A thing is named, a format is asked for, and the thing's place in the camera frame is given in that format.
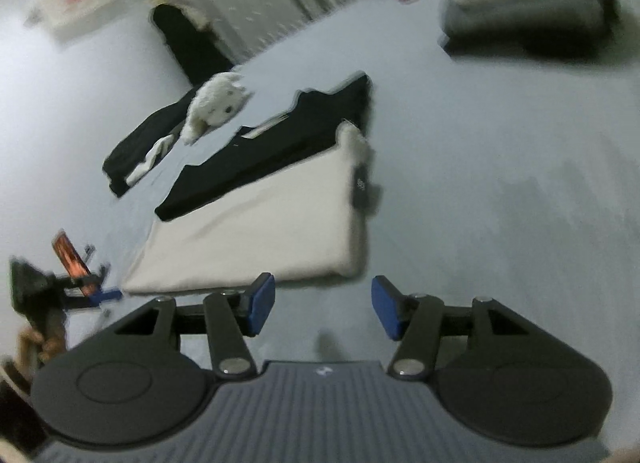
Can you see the folded grey garment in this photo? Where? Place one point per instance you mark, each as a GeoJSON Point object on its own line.
{"type": "Point", "coordinates": [530, 13]}

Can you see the white plush dog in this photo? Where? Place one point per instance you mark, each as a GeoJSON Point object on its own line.
{"type": "Point", "coordinates": [215, 103]}

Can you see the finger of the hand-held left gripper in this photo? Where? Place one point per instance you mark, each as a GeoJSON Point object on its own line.
{"type": "Point", "coordinates": [107, 294]}

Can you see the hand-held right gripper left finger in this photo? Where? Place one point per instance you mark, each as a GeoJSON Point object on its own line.
{"type": "Point", "coordinates": [262, 305]}

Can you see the wall poster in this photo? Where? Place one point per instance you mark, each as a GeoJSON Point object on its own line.
{"type": "Point", "coordinates": [80, 0]}

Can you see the person's left hand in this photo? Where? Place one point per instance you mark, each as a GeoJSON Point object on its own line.
{"type": "Point", "coordinates": [47, 345]}

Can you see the folded black garment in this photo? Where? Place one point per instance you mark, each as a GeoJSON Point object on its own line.
{"type": "Point", "coordinates": [540, 45]}

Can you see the black pants with white stripe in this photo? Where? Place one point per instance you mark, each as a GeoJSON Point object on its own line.
{"type": "Point", "coordinates": [140, 148]}

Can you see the black object by curtain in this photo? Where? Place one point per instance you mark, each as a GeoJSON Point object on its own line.
{"type": "Point", "coordinates": [195, 43]}

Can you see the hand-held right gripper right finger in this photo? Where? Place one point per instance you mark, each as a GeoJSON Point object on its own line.
{"type": "Point", "coordinates": [386, 308]}

